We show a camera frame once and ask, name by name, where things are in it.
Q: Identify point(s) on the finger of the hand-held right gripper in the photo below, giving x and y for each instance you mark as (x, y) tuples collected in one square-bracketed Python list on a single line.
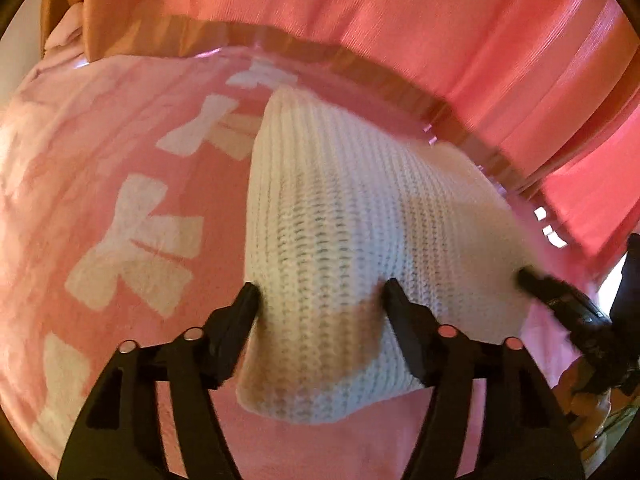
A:
[(537, 284)]

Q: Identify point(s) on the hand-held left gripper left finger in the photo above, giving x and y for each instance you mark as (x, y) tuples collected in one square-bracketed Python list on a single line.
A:
[(244, 306)]

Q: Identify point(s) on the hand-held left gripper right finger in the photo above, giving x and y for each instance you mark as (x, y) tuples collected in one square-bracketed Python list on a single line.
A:
[(401, 311)]

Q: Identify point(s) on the white knit sweater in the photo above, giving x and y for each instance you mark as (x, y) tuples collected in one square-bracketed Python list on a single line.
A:
[(350, 210)]

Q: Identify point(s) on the person's right hand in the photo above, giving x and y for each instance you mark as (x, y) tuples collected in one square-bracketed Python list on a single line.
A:
[(585, 410)]

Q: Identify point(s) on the pink blanket with white bows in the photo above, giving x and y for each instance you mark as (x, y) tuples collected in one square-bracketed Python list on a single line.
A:
[(55, 160)]

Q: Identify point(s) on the pink curtain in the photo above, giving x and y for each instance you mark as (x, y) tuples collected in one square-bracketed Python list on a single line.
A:
[(400, 35)]

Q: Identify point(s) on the brown bed frame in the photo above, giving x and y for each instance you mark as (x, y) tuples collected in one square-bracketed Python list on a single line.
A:
[(130, 25)]

